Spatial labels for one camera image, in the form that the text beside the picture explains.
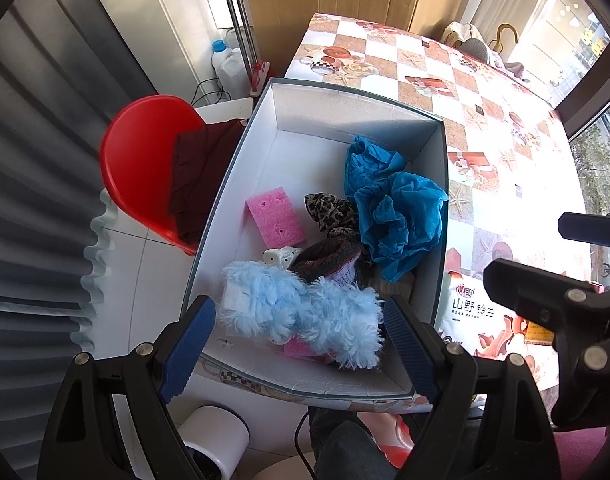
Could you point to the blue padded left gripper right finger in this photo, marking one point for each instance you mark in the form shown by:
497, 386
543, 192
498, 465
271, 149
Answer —
416, 347

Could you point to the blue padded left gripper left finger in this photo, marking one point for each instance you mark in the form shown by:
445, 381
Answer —
182, 345

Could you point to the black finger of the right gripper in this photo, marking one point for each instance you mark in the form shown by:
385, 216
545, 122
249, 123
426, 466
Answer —
540, 296
592, 229

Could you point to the light blue fluffy toy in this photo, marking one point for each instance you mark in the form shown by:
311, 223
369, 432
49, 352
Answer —
339, 320

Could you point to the dark maroon knitted scrunchie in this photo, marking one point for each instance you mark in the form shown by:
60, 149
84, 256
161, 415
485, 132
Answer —
339, 259

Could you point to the blue cloth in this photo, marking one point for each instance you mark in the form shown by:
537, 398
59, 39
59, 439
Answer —
399, 214

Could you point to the pink sponge block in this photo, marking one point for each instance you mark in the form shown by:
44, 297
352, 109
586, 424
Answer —
276, 219

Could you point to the leopard print scrunchie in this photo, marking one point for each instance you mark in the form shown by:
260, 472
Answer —
334, 215

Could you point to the cream polka dot scrunchie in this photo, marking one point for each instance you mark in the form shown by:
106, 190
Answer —
281, 257

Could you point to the orange yellow paper box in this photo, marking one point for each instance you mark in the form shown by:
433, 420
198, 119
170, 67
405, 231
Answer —
536, 334

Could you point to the tissue pack with red print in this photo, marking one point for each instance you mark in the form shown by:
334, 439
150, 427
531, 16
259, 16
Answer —
467, 316

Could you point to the white cylindrical bin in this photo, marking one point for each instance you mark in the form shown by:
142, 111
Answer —
216, 439

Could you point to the checkered printed tablecloth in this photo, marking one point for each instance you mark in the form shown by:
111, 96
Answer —
510, 170

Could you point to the white open cardboard box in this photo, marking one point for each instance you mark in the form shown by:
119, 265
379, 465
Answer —
296, 139

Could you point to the dark red cloth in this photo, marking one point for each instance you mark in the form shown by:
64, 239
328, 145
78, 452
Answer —
200, 161

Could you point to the red plastic chair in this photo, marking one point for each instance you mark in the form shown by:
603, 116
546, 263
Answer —
136, 161

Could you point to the pile of clothes by window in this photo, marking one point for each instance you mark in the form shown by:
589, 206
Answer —
467, 39

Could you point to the white plastic jug blue cap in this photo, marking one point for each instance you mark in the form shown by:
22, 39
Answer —
230, 70

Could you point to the red handled mop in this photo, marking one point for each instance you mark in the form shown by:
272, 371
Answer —
258, 70

